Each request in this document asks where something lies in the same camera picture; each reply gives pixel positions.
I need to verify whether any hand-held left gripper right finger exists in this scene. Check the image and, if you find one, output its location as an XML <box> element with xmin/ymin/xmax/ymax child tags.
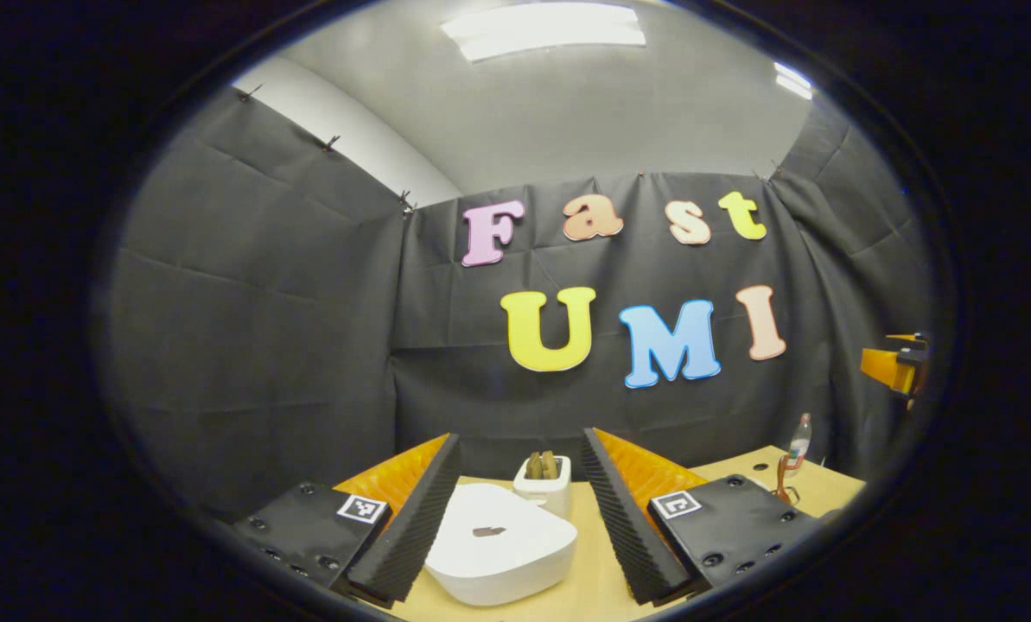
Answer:
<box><xmin>581</xmin><ymin>428</ymin><xmax>818</xmax><ymax>606</ymax></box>

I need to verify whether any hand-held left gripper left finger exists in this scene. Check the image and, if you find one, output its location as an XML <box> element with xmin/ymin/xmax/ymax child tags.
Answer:
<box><xmin>237</xmin><ymin>433</ymin><xmax>462</xmax><ymax>606</ymax></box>

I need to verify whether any white rice cooker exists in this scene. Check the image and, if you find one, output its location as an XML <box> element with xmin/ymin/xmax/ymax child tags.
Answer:
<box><xmin>424</xmin><ymin>482</ymin><xmax>579</xmax><ymax>606</ymax></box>

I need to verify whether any white toaster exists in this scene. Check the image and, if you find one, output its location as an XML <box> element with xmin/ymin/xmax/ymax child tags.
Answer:
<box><xmin>512</xmin><ymin>455</ymin><xmax>573</xmax><ymax>519</ymax></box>

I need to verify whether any clear plastic water bottle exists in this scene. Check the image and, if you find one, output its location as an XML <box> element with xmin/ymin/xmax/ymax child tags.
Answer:
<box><xmin>783</xmin><ymin>413</ymin><xmax>812</xmax><ymax>479</ymax></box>

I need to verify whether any black backdrop cloth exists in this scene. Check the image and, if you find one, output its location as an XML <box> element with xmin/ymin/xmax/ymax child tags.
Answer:
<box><xmin>105</xmin><ymin>86</ymin><xmax>944</xmax><ymax>519</ymax></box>

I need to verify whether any small ceiling light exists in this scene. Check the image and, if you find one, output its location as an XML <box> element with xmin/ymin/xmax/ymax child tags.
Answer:
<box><xmin>774</xmin><ymin>60</ymin><xmax>814</xmax><ymax>100</ymax></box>

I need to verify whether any large ceiling light panel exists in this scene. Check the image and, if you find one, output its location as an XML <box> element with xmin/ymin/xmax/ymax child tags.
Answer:
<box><xmin>442</xmin><ymin>2</ymin><xmax>647</xmax><ymax>63</ymax></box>

